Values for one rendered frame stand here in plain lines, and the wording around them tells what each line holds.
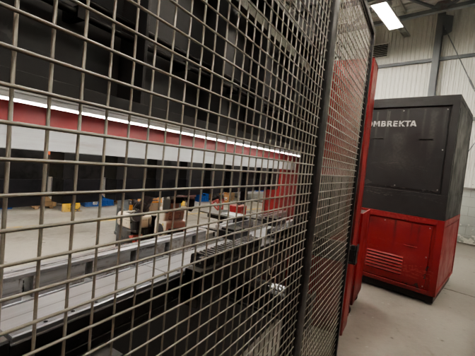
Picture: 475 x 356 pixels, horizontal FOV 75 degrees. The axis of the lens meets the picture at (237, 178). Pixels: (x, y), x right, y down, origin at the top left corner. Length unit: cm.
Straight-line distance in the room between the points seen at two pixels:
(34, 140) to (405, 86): 886
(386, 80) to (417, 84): 76
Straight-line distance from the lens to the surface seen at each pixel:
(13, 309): 90
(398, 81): 941
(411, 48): 961
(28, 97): 84
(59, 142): 111
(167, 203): 260
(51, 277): 120
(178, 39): 141
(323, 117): 86
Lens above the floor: 136
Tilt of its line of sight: 3 degrees down
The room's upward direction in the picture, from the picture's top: 6 degrees clockwise
